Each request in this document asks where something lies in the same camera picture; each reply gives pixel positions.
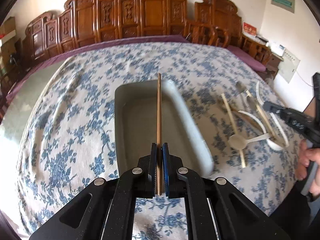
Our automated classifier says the light bamboo chopstick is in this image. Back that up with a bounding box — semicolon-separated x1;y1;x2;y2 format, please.
221;93;246;168
245;89;276;139

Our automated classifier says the person's right hand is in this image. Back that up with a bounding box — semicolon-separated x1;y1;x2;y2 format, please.
296;139;320;198

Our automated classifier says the white plastic fork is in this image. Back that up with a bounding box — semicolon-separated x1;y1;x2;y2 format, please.
255;81;265;106

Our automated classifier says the steel spoon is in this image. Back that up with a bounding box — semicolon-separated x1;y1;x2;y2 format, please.
236;81;257;111

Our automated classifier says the wooden side table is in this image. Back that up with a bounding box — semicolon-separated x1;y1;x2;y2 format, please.
266;53;283;80

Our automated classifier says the blue floral tablecloth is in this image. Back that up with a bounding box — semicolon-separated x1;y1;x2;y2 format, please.
17;42;301;235

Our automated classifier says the white box on side table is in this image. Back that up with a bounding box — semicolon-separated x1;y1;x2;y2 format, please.
268;41;285;57

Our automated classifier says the purple armchair cushion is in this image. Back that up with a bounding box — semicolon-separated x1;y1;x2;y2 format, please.
227;46;266;72

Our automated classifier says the grey metal tray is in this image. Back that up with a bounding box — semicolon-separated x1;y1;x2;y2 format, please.
114;80;214;177

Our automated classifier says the red greeting card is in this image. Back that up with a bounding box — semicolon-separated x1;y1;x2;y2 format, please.
242;22;257;36

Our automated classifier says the carved wooden armchair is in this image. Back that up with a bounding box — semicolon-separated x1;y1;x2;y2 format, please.
195;0;271;65

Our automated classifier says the purple sofa cushion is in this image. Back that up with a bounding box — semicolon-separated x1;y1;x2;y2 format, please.
5;34;190;100

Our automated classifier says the lower cardboard box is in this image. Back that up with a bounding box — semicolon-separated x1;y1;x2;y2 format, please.
1;38;19;71

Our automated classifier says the cardboard box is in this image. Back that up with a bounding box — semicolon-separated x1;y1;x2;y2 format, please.
1;38;19;71
0;17;16;35

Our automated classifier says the long carved wooden sofa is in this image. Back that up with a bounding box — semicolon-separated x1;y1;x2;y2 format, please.
22;0;229;67

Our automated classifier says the top cardboard box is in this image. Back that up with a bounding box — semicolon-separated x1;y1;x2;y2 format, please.
0;17;16;35

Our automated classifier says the white wall electrical box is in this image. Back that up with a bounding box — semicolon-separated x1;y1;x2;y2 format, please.
278;48;300;83

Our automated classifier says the grey wall panel green sign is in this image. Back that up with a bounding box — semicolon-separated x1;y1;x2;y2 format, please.
271;0;295;14

